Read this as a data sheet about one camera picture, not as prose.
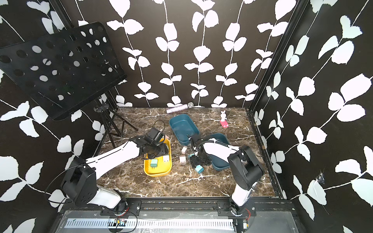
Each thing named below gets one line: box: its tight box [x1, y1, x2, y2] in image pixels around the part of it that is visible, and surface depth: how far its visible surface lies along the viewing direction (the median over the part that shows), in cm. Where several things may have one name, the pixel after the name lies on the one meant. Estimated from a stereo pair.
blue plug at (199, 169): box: [195, 164, 204, 175], surface depth 87 cm
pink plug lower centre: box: [178, 154, 187, 164], surface depth 92 cm
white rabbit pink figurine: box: [219, 110, 229, 128], surface depth 111 cm
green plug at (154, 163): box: [150, 159, 158, 170], surface depth 89 cm
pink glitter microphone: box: [166, 101, 195, 115], surface depth 121 cm
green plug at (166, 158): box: [163, 155, 170, 163], surface depth 90 cm
